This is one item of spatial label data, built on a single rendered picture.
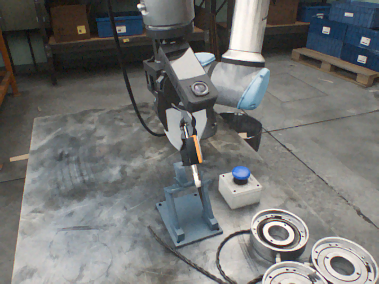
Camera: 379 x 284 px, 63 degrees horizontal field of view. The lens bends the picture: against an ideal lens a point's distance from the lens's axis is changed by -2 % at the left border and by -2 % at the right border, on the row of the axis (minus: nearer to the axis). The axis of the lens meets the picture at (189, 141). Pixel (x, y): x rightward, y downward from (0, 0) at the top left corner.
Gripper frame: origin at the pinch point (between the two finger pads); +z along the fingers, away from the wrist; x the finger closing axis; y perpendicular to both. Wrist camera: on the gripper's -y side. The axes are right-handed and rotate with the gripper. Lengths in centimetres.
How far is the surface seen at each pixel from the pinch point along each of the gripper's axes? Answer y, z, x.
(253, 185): -0.6, 16.0, -13.7
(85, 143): 41.1, 17.3, 15.0
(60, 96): 291, 96, 15
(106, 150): 35.0, 17.8, 10.4
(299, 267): -20.6, 16.8, -8.3
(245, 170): 1.4, 13.0, -12.9
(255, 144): 74, 70, -72
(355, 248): -22.2, 18.3, -19.9
